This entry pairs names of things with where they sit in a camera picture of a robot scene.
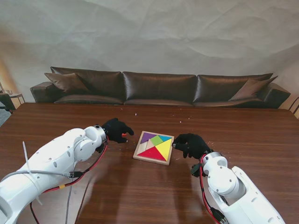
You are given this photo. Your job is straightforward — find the natural wood tangram triangle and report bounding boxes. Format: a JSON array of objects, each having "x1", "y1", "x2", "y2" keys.
[{"x1": 145, "y1": 139, "x2": 157, "y2": 153}]

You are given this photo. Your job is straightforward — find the dark brown leather sofa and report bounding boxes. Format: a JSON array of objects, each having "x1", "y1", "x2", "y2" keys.
[{"x1": 29, "y1": 66, "x2": 291, "y2": 109}]

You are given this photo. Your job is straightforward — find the red black arm cables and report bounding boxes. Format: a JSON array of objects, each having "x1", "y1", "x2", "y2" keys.
[
  {"x1": 29, "y1": 137, "x2": 110, "y2": 224},
  {"x1": 199, "y1": 154, "x2": 225, "y2": 224}
]

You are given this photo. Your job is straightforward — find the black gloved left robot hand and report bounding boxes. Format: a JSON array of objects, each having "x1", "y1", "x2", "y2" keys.
[{"x1": 101, "y1": 118, "x2": 135, "y2": 144}]

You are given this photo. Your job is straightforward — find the white cable tie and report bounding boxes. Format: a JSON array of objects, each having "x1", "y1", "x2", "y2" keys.
[{"x1": 22, "y1": 140, "x2": 43, "y2": 206}]

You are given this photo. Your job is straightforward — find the large red tangram triangle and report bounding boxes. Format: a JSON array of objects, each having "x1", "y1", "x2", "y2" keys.
[{"x1": 138, "y1": 147, "x2": 167, "y2": 162}]

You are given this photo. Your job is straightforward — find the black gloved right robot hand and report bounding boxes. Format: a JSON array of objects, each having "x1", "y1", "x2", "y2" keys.
[{"x1": 171, "y1": 133, "x2": 214, "y2": 160}]

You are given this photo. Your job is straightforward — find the red black right arm cables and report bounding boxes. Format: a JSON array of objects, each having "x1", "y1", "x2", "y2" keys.
[{"x1": 199, "y1": 154, "x2": 225, "y2": 224}]

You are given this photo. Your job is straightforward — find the square wooden tangram tray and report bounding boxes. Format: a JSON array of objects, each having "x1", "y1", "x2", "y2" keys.
[{"x1": 133, "y1": 130, "x2": 175, "y2": 166}]

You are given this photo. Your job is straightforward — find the brown leather sofa pillow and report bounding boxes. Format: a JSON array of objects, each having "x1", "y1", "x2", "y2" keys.
[
  {"x1": 44, "y1": 72, "x2": 92, "y2": 95},
  {"x1": 228, "y1": 75, "x2": 279, "y2": 102}
]

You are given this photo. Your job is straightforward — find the small side table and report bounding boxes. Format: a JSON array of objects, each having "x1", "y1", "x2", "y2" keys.
[{"x1": 4, "y1": 90, "x2": 26, "y2": 110}]

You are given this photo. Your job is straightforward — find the large yellow tangram triangle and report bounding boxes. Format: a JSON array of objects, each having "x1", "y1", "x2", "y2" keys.
[{"x1": 156, "y1": 140, "x2": 173, "y2": 161}]

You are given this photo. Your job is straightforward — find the green tangram square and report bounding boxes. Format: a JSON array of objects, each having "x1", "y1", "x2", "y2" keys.
[{"x1": 149, "y1": 135, "x2": 164, "y2": 147}]

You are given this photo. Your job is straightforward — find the red black left arm cables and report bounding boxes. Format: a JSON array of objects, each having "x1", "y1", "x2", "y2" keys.
[{"x1": 29, "y1": 137, "x2": 110, "y2": 224}]

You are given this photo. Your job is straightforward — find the purple tangram triangle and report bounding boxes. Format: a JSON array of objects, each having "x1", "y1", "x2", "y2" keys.
[{"x1": 140, "y1": 132, "x2": 157, "y2": 144}]

